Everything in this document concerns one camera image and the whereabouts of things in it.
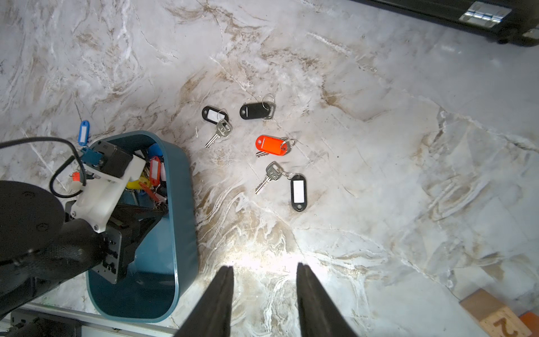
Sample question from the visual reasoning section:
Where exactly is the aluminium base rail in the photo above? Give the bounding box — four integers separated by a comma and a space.
1, 303, 175, 336

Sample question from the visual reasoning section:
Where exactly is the small wooden number block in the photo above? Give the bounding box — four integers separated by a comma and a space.
460, 289, 532, 337

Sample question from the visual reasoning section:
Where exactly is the yellow tag key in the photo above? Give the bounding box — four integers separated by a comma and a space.
126, 176, 152, 190

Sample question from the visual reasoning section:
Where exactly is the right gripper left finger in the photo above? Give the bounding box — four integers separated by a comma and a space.
174, 266, 234, 336

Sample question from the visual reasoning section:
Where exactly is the blue tag key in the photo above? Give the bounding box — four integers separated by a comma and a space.
77, 120, 91, 147

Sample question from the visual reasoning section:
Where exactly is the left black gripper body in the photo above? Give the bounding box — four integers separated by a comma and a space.
93, 206, 164, 284

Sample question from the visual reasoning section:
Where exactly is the orange plastic piece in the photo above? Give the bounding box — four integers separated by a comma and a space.
519, 311, 539, 337

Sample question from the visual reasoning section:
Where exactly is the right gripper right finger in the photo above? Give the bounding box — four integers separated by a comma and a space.
296, 263, 357, 336

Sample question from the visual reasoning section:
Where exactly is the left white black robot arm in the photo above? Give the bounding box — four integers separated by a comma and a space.
1, 140, 168, 316

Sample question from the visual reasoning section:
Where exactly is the red white label tag key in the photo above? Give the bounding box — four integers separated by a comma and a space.
149, 156, 161, 187

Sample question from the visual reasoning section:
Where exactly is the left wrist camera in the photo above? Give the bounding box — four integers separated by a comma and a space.
70, 140, 146, 233

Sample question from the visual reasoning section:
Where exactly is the teal plastic storage box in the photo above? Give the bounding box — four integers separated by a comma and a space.
86, 131, 199, 323

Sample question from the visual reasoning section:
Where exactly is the white black tag key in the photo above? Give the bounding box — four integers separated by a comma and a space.
202, 106, 233, 148

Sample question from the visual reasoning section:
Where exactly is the black hard case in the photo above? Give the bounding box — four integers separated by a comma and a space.
363, 0, 538, 47

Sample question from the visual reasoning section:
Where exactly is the solid black tag key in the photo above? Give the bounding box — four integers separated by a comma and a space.
239, 94, 276, 120

